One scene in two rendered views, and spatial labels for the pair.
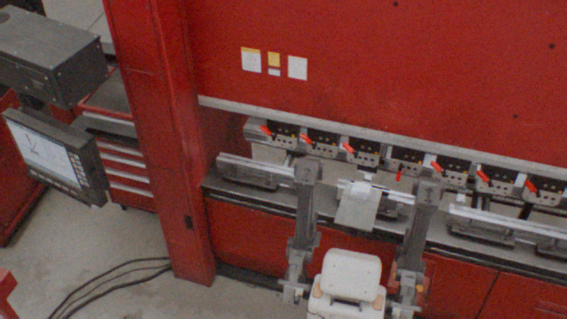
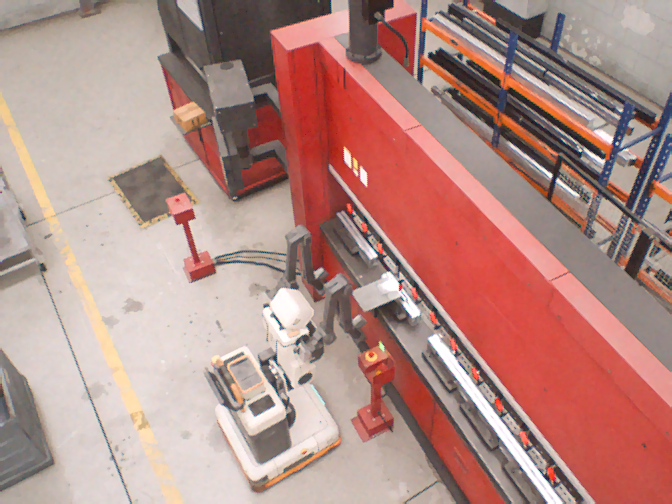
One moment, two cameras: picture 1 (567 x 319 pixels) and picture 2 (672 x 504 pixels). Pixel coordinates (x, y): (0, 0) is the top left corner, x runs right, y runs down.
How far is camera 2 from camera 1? 2.40 m
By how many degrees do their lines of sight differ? 32
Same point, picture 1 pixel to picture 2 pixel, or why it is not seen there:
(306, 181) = (291, 239)
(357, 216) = (367, 298)
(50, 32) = (237, 87)
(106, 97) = not seen: hidden behind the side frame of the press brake
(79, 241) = (273, 224)
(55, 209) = (278, 195)
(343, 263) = (284, 297)
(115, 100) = not seen: hidden behind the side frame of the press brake
